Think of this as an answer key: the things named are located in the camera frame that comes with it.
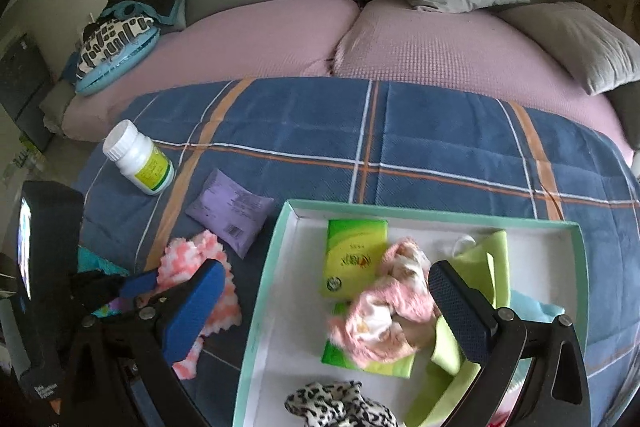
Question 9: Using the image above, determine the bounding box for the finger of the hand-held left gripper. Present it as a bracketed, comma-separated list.
[70, 269, 159, 309]

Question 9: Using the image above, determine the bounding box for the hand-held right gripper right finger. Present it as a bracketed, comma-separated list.
[427, 259, 592, 427]

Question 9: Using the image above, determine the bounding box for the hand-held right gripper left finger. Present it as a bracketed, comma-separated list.
[62, 258, 227, 427]

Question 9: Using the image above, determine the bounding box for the yellow-green cloth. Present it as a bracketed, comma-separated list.
[404, 229, 513, 427]

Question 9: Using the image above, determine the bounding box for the pink baby garment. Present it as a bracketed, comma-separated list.
[325, 239, 443, 370]

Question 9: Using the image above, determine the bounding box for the white box with teal rim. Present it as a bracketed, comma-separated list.
[232, 198, 591, 427]

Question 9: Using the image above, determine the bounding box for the green tissue packet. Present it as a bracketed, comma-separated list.
[320, 218, 390, 300]
[320, 302, 418, 380]

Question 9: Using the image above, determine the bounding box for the leopard print scrunchie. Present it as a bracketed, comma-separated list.
[285, 379, 401, 427]

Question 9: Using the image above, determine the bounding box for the pink white checkered cloth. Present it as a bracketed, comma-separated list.
[157, 229, 242, 380]

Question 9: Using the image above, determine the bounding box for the purple packet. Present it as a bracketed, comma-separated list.
[185, 168, 276, 260]

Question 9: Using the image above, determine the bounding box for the white plastic bottle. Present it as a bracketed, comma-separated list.
[102, 119, 176, 196]

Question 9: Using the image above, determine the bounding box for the dark cabinet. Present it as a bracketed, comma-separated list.
[0, 32, 53, 148]

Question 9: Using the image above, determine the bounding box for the blue plaid blanket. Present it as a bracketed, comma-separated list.
[70, 77, 640, 427]

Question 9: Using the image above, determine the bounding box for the pink sofa cover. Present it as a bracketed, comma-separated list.
[62, 0, 636, 158]

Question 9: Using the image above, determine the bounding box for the grey long pillow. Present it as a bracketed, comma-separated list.
[495, 2, 640, 96]

